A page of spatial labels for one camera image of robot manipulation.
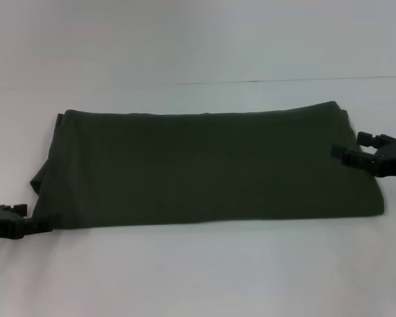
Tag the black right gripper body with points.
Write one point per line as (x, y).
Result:
(394, 158)

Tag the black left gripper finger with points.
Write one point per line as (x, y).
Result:
(41, 224)
(18, 209)

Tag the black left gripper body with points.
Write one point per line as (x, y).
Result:
(3, 224)

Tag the dark green printed t-shirt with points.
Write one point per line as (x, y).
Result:
(198, 165)

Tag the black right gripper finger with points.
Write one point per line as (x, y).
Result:
(371, 138)
(353, 158)

